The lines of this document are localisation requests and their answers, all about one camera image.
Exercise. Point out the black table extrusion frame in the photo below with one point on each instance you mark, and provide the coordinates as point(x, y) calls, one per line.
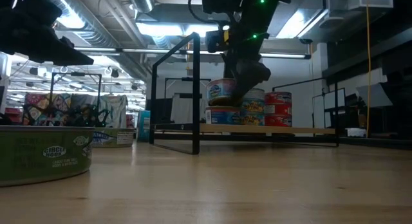
point(380, 143)

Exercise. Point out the silver round air duct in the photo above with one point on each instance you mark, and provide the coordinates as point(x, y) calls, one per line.
point(141, 0)

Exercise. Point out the bright ceiling light panel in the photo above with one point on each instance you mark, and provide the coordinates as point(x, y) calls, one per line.
point(161, 29)

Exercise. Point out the green labelled seafood can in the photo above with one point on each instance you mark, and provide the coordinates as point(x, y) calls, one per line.
point(112, 137)
point(48, 156)

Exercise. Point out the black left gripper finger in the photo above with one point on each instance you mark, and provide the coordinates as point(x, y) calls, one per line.
point(67, 55)

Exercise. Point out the long ceiling light tube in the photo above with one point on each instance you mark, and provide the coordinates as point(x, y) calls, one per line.
point(283, 55)

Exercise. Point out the small white block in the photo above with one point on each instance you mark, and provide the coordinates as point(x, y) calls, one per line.
point(355, 132)

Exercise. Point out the grey slanted panel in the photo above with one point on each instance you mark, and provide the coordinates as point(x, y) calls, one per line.
point(373, 97)

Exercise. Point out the white ceiling unit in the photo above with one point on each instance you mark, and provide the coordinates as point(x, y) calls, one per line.
point(370, 0)

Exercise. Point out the white draped cloth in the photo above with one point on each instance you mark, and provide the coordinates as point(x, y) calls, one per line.
point(114, 108)

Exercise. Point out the white hanging sheet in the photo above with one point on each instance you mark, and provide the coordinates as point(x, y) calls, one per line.
point(181, 111)

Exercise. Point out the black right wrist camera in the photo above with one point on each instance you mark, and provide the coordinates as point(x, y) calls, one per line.
point(215, 41)

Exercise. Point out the pink background item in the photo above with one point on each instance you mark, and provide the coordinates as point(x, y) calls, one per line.
point(130, 121)

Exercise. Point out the colourful patterned cloth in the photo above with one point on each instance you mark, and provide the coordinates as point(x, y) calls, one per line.
point(42, 108)

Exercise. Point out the red background box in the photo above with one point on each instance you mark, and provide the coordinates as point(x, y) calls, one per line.
point(13, 116)

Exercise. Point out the black background robot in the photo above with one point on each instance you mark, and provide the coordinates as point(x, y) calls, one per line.
point(90, 116)

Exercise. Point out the black background box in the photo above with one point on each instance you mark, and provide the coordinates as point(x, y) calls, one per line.
point(161, 111)

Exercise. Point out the wooden shelf black metal frame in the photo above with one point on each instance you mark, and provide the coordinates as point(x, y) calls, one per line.
point(196, 89)

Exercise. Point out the black ceiling dome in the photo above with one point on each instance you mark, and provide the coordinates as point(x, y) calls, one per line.
point(305, 41)

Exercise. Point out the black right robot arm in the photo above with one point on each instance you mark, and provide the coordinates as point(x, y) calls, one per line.
point(257, 8)

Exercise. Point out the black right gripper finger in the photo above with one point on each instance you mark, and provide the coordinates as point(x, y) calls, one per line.
point(257, 74)
point(238, 89)

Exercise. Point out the white panel black frame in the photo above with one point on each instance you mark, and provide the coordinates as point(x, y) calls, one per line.
point(330, 100)

